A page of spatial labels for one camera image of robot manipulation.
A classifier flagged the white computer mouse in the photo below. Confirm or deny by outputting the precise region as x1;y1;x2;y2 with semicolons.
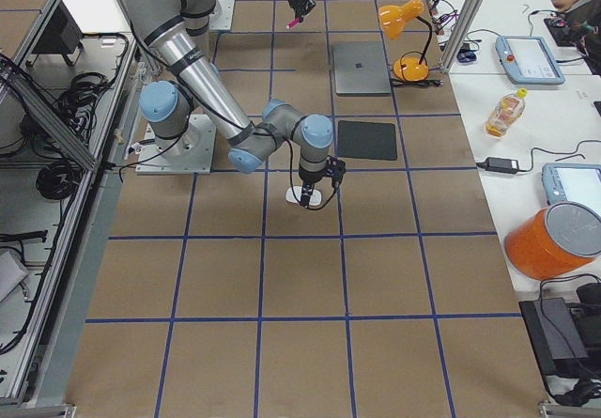
285;185;323;208

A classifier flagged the pink marker pen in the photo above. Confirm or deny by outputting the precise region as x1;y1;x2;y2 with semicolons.
286;19;301;29

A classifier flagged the black mousepad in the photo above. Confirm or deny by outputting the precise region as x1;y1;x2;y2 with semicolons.
337;120;398;161

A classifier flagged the grey closed laptop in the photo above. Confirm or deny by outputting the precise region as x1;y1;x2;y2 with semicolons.
331;41;391;96

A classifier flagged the orange desk lamp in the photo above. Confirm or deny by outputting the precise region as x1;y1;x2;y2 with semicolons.
378;0;434;83

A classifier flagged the black power adapter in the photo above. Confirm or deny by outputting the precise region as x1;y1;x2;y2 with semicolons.
484;157;520;175

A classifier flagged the orange drink bottle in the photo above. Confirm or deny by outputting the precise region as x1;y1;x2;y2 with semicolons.
485;88;528;137

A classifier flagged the orange cylindrical container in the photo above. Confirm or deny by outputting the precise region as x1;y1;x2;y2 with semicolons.
503;202;600;280

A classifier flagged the blue teach pendant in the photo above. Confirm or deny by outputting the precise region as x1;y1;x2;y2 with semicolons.
542;163;600;209
495;36;565;85

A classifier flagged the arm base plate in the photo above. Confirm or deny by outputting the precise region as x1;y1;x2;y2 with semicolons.
209;0;236;32
135;114;216;175

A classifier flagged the aluminium frame post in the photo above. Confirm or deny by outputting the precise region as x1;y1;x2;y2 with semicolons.
439;0;484;74

